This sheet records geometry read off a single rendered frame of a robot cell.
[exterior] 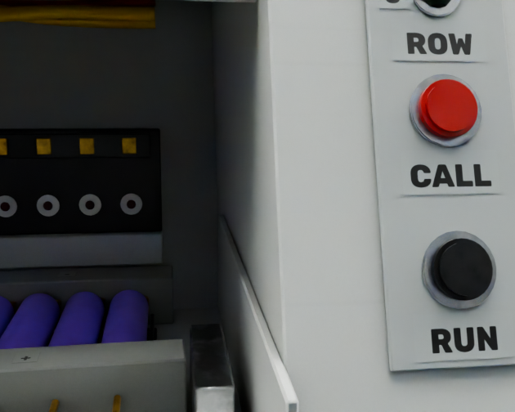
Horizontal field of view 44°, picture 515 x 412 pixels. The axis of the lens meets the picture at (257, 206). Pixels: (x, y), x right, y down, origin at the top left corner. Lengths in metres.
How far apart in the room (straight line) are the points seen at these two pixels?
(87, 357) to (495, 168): 0.15
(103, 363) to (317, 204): 0.10
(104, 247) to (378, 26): 0.20
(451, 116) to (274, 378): 0.08
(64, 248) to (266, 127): 0.18
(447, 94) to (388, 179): 0.03
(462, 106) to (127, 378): 0.14
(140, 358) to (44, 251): 0.12
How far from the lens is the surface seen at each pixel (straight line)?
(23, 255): 0.34
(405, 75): 0.18
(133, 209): 0.33
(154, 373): 0.23
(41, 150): 0.33
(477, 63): 0.19
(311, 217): 0.16
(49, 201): 0.33
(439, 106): 0.18
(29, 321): 0.28
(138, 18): 0.32
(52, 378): 0.23
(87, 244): 0.33
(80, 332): 0.27
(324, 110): 0.17
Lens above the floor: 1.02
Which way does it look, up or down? 8 degrees up
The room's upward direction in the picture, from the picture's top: 2 degrees counter-clockwise
